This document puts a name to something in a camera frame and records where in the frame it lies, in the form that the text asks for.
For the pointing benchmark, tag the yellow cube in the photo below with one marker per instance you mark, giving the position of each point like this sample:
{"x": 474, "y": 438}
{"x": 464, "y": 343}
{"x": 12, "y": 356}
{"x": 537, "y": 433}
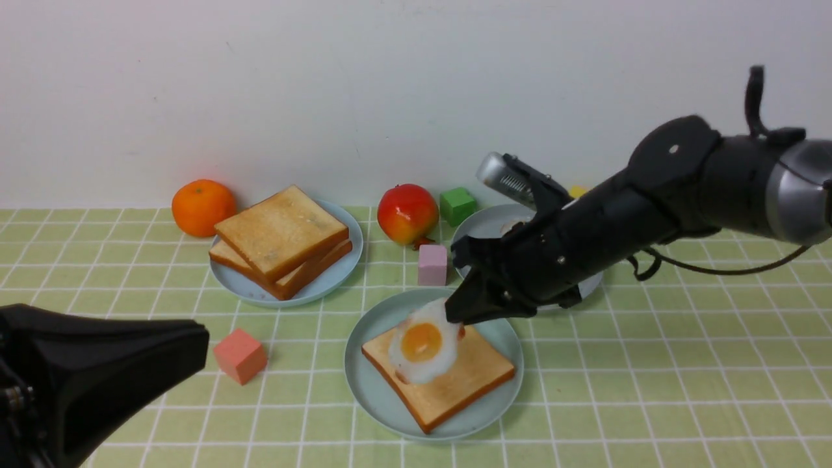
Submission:
{"x": 577, "y": 191}

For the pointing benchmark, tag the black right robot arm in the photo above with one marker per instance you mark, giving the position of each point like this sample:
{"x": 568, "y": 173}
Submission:
{"x": 684, "y": 180}

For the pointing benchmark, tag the pink cube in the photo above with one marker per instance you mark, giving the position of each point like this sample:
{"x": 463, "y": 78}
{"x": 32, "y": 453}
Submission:
{"x": 433, "y": 265}

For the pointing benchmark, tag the red yellow apple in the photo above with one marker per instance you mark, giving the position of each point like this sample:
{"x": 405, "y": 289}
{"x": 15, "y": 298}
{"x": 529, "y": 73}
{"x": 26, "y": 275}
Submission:
{"x": 408, "y": 214}

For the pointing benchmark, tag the salmon red cube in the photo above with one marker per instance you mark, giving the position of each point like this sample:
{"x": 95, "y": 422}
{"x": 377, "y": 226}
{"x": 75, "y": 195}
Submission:
{"x": 240, "y": 356}

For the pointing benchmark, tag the blue bread plate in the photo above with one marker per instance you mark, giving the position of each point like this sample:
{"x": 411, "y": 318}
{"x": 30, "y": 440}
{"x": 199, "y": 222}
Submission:
{"x": 251, "y": 293}

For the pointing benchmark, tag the light blue centre plate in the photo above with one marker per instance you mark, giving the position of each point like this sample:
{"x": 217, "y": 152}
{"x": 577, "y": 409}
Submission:
{"x": 377, "y": 390}

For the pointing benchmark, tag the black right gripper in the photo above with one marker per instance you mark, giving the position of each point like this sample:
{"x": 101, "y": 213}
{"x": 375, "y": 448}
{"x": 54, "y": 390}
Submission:
{"x": 532, "y": 266}

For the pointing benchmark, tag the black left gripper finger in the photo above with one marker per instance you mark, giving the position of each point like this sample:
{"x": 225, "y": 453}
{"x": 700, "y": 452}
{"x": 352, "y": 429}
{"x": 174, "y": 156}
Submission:
{"x": 69, "y": 382}

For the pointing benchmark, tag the grey egg plate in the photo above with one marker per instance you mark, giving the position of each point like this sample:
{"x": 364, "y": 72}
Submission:
{"x": 487, "y": 222}

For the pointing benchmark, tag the orange fruit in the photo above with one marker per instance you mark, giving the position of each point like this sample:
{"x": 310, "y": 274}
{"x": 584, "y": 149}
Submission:
{"x": 198, "y": 206}

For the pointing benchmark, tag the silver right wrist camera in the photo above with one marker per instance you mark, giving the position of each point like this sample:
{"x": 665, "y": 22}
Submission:
{"x": 514, "y": 179}

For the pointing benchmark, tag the green cube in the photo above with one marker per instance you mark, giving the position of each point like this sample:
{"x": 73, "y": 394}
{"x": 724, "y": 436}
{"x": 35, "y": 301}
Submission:
{"x": 456, "y": 205}

